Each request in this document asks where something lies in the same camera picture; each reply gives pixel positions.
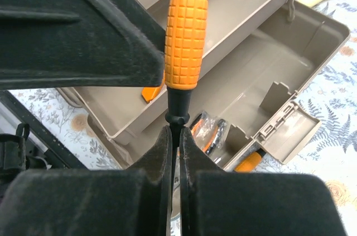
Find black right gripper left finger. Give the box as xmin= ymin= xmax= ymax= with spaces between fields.
xmin=1 ymin=127 xmax=172 ymax=235

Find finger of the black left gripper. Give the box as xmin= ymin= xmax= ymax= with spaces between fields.
xmin=1 ymin=0 xmax=165 ymax=90

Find floral table mat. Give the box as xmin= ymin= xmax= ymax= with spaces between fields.
xmin=8 ymin=0 xmax=357 ymax=236

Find orange utility knife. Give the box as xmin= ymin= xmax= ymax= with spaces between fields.
xmin=141 ymin=78 xmax=165 ymax=103

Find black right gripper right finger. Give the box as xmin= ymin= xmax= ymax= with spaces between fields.
xmin=180 ymin=128 xmax=345 ymax=235

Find orange handled pliers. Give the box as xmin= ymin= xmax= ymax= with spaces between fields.
xmin=190 ymin=111 xmax=230 ymax=167

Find taupe plastic tool box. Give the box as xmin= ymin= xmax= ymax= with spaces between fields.
xmin=55 ymin=0 xmax=351 ymax=221

